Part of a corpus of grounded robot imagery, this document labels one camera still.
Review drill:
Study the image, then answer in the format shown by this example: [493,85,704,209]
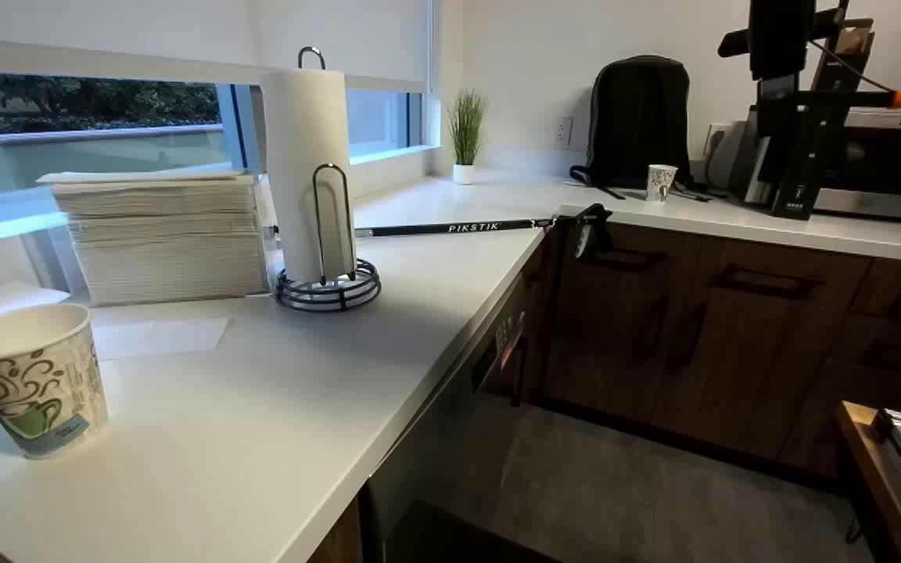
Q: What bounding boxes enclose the small green potted plant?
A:
[451,91,484,182]

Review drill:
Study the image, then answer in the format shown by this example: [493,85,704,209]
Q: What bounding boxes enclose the stainless steel dishwasher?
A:
[360,281,542,563]

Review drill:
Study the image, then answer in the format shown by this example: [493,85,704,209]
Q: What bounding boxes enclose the white paper towel roll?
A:
[264,70,354,281]

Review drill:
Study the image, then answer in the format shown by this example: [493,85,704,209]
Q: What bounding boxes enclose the small white paper cup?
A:
[644,163,676,201]

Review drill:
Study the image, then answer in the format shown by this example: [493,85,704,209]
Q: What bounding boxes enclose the black backpack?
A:
[571,54,688,187]

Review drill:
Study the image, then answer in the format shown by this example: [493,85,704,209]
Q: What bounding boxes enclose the brown wooden cabinets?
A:
[532,219,901,478]

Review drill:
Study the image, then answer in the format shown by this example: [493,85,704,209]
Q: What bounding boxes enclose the stack of white napkins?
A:
[40,173,267,305]

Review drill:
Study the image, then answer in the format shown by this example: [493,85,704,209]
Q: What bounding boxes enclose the black coffee machine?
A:
[717,0,901,222]

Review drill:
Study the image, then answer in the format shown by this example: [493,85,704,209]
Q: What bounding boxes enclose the patterned paper cup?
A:
[0,305,110,458]

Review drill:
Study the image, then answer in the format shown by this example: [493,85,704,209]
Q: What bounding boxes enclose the black wire towel holder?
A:
[274,48,381,312]

